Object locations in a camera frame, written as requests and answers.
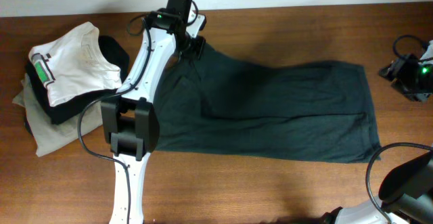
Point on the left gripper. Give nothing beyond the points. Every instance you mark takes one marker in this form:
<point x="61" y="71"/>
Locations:
<point x="197" y="48"/>

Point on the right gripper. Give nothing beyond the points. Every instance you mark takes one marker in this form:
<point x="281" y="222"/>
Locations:
<point x="399" y="76"/>

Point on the dark green t-shirt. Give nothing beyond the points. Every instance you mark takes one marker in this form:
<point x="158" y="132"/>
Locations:
<point x="319" y="111"/>

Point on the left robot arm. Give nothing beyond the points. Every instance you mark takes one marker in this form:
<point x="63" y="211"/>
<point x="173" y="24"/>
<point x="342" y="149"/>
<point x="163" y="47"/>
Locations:
<point x="129" y="119"/>

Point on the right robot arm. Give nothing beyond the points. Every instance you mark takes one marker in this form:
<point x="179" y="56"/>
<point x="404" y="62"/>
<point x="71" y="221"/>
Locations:
<point x="405" y="195"/>

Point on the black folded garment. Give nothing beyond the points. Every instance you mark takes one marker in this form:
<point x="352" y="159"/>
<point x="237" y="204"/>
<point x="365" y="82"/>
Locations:
<point x="112" y="52"/>

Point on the white folded t-shirt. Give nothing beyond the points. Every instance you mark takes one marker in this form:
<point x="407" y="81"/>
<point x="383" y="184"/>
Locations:
<point x="73" y="65"/>

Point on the beige folded cloth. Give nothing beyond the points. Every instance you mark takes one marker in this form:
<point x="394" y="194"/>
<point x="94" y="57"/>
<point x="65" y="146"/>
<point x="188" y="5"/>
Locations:
<point x="49" y="137"/>

